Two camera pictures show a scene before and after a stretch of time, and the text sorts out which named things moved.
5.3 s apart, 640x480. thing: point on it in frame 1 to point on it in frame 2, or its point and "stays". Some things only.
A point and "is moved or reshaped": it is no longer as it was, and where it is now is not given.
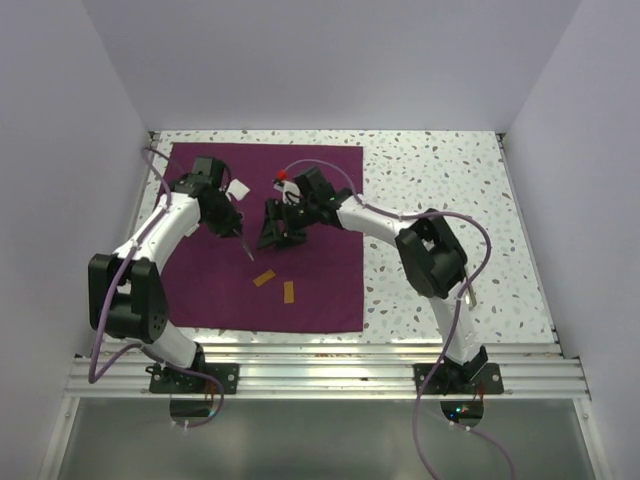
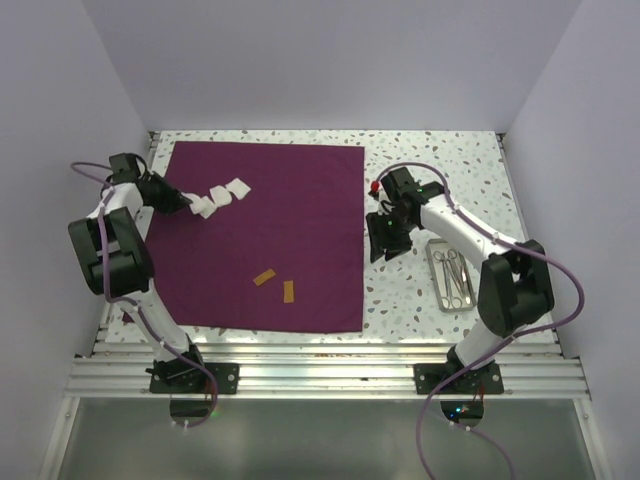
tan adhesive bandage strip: [264, 277] stays
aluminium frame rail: [321, 371] stays
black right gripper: [272, 233] to [380, 241]
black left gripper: [231, 224] to [173, 200]
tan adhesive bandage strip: [288, 290] stays
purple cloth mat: [227, 283] stays
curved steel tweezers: [248, 252] is moved or reshaped
